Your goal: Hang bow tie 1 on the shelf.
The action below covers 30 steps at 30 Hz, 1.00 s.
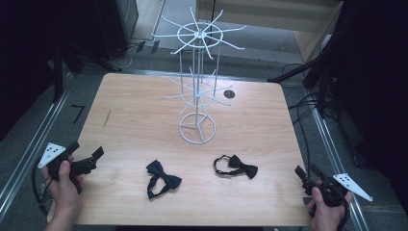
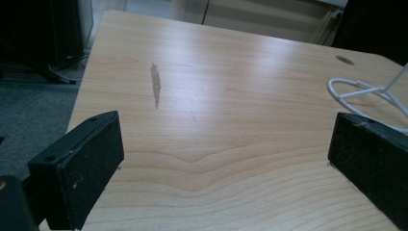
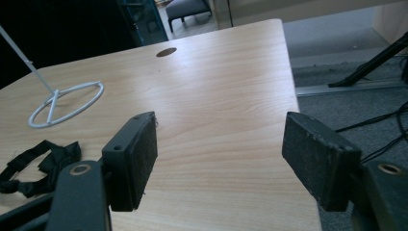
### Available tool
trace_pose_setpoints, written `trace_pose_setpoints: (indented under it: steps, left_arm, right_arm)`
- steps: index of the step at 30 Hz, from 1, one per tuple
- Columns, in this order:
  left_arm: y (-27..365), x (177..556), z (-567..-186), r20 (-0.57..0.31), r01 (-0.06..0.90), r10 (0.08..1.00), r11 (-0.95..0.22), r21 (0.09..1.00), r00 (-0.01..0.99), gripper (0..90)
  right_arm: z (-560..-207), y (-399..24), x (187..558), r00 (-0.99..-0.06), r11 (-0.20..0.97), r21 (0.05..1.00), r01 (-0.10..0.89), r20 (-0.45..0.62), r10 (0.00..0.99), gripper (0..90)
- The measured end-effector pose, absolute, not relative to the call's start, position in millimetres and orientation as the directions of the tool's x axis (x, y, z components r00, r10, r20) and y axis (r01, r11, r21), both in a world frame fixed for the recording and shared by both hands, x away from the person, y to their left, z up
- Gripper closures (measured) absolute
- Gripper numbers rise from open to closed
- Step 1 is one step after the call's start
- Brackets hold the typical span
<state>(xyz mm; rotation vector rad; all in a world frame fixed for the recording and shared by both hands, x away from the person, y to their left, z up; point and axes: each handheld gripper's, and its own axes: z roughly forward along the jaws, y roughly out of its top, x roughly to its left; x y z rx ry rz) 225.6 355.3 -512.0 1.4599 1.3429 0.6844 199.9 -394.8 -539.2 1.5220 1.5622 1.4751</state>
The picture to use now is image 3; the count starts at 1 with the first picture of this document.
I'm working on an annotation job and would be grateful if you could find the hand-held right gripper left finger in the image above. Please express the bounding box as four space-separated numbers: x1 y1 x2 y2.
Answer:
101 111 159 213

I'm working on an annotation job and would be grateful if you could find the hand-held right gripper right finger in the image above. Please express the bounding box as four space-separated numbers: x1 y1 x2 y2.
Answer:
281 111 363 213

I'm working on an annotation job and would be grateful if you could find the white wire display rack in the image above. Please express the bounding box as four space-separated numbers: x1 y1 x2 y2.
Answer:
0 24 106 129

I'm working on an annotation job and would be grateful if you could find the dark cabinet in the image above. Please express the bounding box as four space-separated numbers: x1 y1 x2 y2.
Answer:
115 0 169 47

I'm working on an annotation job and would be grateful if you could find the grey upholstered chair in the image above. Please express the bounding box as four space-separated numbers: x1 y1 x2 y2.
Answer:
165 0 213 34

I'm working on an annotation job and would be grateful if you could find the black floor cable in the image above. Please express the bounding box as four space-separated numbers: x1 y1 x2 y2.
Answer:
360 133 408 165
335 101 408 134

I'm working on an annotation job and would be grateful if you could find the metal floor rail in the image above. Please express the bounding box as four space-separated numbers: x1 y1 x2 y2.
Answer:
295 78 408 97

